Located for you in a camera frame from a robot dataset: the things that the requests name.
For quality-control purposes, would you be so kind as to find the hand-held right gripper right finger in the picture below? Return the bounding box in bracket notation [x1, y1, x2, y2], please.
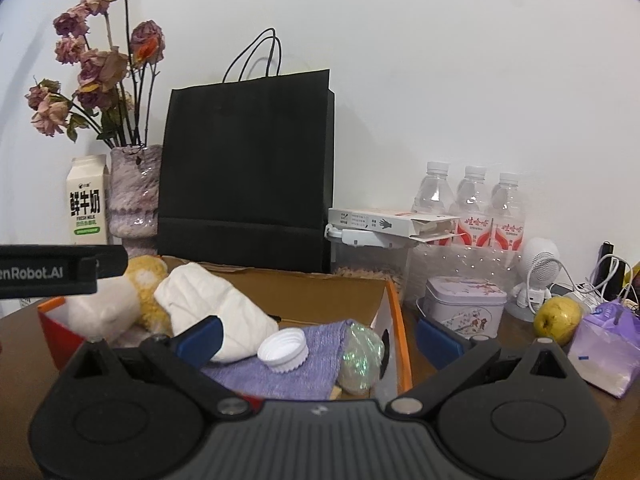
[389, 316, 572, 419]

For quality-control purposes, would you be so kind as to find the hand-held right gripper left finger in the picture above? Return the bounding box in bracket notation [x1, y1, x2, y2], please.
[72, 316, 251, 419]

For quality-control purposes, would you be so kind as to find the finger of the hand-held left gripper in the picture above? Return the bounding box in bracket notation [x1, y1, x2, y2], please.
[75, 244, 129, 279]

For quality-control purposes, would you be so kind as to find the yellow and white plush toy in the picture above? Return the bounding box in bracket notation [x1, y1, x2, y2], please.
[65, 255, 174, 339]

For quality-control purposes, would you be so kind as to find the white cloth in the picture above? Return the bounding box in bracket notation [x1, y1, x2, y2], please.
[154, 261, 280, 365]

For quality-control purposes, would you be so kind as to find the white bottle cap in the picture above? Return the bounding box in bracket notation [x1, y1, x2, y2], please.
[256, 327, 309, 374]

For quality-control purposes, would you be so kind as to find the iridescent plastic scrunchie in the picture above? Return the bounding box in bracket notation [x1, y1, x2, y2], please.
[336, 322, 386, 396]

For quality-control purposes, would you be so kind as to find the orange cardboard box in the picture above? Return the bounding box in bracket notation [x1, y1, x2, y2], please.
[37, 255, 414, 404]

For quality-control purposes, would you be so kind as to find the purple knitted cloth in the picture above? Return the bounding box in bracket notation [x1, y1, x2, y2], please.
[200, 319, 357, 401]

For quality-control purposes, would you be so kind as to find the pale floral tin box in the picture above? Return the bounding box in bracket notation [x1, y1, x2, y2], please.
[422, 276, 509, 340]

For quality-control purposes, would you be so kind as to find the white green milk carton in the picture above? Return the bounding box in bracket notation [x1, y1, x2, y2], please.
[66, 155, 110, 247]

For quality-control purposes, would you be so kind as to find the purple glass vase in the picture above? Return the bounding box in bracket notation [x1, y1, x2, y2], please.
[109, 144, 165, 259]

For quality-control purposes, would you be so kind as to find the clear plastic food container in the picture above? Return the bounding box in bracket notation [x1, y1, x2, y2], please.
[324, 224, 419, 306]

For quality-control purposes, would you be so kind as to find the yellow green apple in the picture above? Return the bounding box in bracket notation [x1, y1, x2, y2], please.
[533, 296, 584, 347]

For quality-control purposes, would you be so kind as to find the small white robot-shaped fan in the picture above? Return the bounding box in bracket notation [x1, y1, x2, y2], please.
[511, 236, 562, 321]

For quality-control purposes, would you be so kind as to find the flat white paper box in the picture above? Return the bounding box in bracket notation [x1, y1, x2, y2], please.
[327, 206, 461, 241]

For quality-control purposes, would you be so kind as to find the black paper bag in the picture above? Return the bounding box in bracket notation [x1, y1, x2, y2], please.
[156, 27, 336, 275]

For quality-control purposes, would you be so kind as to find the slim black device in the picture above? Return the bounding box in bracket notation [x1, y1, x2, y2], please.
[601, 241, 627, 289]

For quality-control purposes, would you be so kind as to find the dried rose bouquet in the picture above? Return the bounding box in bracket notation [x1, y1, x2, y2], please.
[26, 0, 166, 150]

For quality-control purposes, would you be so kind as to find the white cable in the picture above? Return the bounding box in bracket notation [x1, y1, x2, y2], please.
[550, 254, 634, 312]

